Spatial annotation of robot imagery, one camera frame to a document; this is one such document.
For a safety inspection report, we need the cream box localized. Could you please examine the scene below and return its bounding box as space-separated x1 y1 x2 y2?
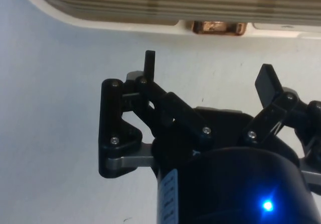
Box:
12 0 321 39

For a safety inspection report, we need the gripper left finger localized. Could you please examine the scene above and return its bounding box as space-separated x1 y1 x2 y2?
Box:
98 50 214 179

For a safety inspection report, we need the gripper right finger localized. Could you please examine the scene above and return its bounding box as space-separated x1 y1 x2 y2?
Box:
241 63 321 160

